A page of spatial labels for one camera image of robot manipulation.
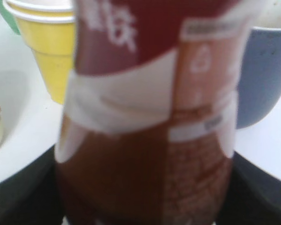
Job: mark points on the dark grey ceramic mug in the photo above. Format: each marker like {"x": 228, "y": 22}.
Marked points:
{"x": 259, "y": 87}

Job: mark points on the green soda bottle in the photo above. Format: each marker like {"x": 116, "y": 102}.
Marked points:
{"x": 9, "y": 19}

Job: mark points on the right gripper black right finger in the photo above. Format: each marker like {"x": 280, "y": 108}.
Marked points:
{"x": 253, "y": 197}

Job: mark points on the brown coffee bottle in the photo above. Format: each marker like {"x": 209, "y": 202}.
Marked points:
{"x": 149, "y": 119}

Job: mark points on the yellow paper cup stack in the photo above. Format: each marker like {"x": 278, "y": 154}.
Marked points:
{"x": 47, "y": 28}

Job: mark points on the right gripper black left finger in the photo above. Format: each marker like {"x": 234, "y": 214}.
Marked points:
{"x": 30, "y": 197}

